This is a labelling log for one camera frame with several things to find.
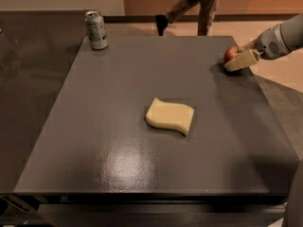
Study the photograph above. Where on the silver green soda can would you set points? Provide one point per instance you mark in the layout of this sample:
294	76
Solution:
95	30

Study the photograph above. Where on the walking person in background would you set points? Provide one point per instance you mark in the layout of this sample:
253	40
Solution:
205	17

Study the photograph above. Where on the red apple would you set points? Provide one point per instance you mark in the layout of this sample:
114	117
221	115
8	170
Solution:
232	52

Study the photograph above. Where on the yellow sponge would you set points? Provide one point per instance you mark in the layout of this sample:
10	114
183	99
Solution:
170	116

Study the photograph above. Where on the grey robot gripper body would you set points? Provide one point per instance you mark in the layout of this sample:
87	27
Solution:
269	43

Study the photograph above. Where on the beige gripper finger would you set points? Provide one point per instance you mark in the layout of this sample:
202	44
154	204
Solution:
250	45
244	59

